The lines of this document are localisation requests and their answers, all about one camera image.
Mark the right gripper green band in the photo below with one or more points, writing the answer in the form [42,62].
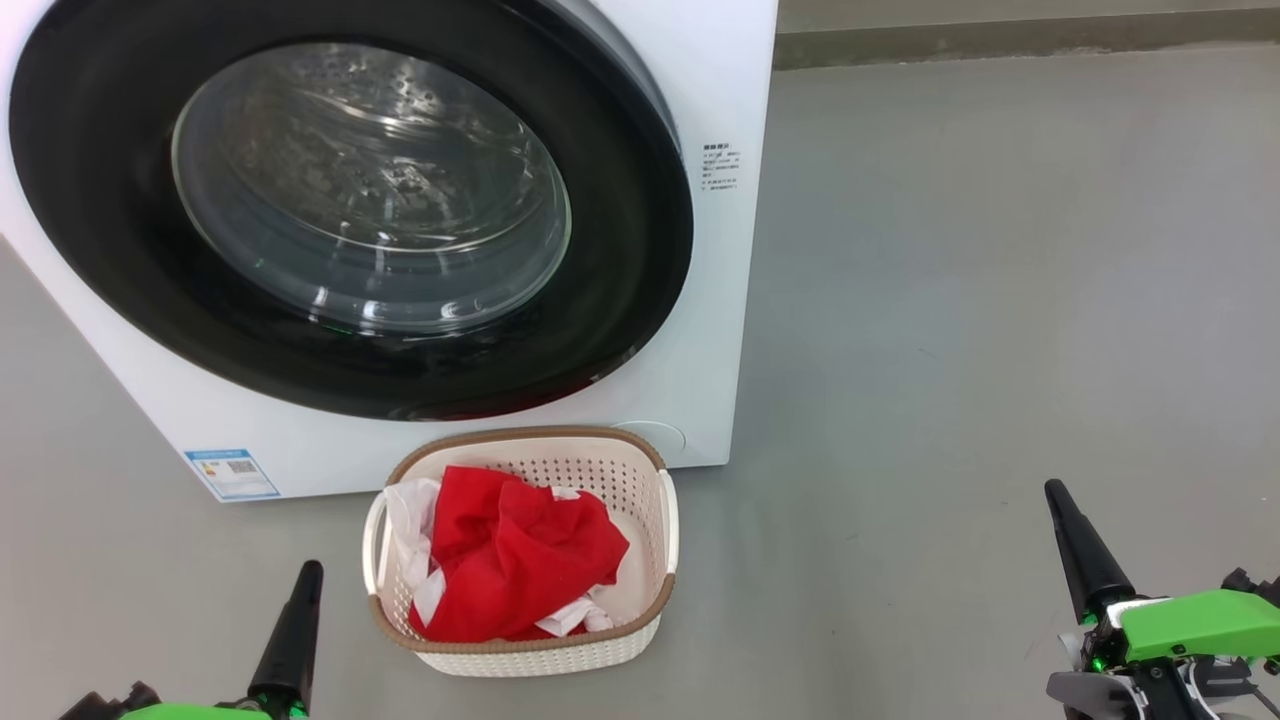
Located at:
[1200,625]

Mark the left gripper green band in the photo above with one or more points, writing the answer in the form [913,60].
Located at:
[190,712]

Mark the red and white garment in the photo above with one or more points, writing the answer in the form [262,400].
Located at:
[520,560]

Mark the black-rimmed glass washer door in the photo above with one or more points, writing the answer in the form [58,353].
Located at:
[620,300]

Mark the cream perforated laundry basket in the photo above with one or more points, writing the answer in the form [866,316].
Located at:
[540,655]

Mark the white front-load washing machine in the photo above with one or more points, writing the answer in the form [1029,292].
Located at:
[720,300]

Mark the blue energy label sticker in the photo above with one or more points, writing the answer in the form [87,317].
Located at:
[232,475]

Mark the round white filter cover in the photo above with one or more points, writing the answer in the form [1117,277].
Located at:
[668,438]

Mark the small text sticker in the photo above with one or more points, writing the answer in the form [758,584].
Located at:
[721,167]

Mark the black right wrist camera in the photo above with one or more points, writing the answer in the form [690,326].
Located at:
[1250,585]

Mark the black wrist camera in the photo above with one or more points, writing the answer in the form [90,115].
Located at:
[1250,585]
[100,705]

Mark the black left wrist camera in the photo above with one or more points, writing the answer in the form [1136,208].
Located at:
[100,705]

